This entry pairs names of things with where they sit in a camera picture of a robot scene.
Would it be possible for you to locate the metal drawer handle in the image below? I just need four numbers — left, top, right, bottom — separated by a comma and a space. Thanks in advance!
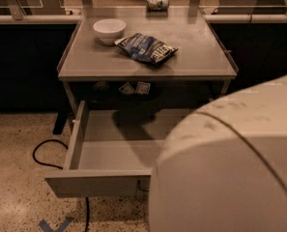
137, 180, 149, 192

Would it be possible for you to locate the blue tape floor marking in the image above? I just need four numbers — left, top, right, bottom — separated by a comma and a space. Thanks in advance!
39, 217, 74, 232

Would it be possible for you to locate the crumpled white green can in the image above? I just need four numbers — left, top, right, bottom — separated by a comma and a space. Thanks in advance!
146, 0, 169, 11

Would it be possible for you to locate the white label tag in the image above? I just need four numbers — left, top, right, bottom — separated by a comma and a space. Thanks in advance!
119, 82, 135, 95
136, 81, 151, 95

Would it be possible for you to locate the open grey top drawer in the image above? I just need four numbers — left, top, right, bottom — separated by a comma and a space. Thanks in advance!
45, 101, 192, 198

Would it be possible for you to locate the white label tag left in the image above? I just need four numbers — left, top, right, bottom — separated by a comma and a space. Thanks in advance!
119, 82, 135, 95

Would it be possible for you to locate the black cable left floor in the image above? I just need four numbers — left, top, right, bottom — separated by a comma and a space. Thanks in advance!
32, 138, 91, 232

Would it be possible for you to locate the white label tag right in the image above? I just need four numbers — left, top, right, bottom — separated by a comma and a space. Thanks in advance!
136, 81, 151, 95

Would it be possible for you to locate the grey metal cabinet table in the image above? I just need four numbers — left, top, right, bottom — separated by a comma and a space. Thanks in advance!
58, 7, 237, 112

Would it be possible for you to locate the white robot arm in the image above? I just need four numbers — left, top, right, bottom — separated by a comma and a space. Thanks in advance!
149, 74, 287, 232

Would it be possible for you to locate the white ceramic bowl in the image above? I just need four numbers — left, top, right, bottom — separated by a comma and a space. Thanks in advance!
93, 18, 126, 45

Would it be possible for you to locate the dark blue chip bag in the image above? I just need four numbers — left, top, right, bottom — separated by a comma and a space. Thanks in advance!
115, 33, 177, 67

